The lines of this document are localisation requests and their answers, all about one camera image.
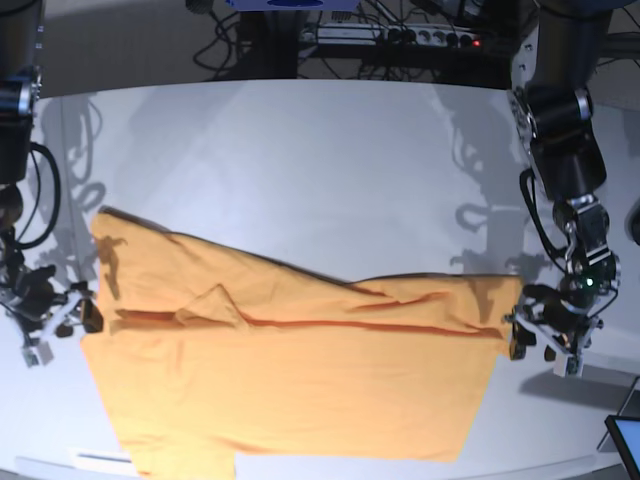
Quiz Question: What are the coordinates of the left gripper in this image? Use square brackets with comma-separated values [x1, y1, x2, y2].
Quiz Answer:
[505, 282, 606, 378]

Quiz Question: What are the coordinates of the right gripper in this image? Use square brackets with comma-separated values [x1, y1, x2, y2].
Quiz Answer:
[1, 265, 104, 368]

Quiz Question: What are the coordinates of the yellow T-shirt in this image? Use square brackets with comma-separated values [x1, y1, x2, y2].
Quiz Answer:
[81, 212, 522, 479]

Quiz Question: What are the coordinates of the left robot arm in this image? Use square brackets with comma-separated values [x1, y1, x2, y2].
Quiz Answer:
[506, 1, 626, 377]

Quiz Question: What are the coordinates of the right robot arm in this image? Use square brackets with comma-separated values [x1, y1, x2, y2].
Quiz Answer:
[1, 1, 104, 368]

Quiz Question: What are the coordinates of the tablet screen on stand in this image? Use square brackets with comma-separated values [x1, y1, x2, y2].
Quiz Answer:
[597, 377, 639, 480]

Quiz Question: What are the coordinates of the white label strip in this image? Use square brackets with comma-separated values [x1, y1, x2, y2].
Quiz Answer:
[69, 448, 133, 470]

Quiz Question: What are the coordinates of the dark round object at edge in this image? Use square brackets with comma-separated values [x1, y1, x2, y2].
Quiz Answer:
[625, 200, 640, 245]

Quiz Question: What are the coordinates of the white power strip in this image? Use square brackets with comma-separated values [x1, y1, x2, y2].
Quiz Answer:
[300, 23, 482, 48]

